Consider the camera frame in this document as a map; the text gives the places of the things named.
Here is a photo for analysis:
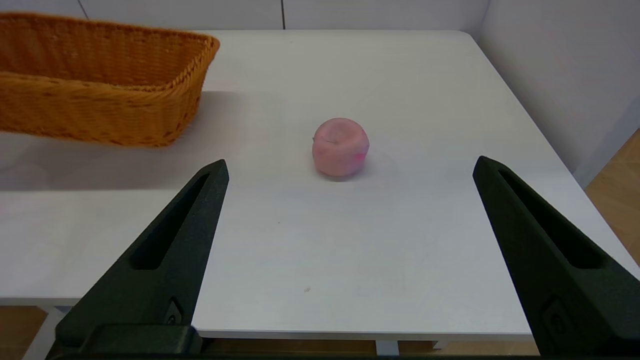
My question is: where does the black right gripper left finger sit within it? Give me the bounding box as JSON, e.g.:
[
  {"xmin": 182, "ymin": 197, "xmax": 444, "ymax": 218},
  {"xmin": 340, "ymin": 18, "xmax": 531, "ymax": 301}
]
[{"xmin": 55, "ymin": 159, "xmax": 231, "ymax": 357}]

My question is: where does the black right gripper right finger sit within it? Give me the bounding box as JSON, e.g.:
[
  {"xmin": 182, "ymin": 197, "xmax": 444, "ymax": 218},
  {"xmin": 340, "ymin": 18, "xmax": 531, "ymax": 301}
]
[{"xmin": 472, "ymin": 155, "xmax": 640, "ymax": 357}]

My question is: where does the pink peach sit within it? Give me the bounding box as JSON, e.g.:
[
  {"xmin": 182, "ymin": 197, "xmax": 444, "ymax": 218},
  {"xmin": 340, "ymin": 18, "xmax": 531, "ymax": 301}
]
[{"xmin": 312, "ymin": 117, "xmax": 370, "ymax": 178}]

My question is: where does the orange woven wicker basket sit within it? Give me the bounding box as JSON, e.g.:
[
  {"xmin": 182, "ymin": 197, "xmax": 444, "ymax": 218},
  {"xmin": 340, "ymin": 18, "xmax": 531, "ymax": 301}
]
[{"xmin": 0, "ymin": 11, "xmax": 221, "ymax": 148}]

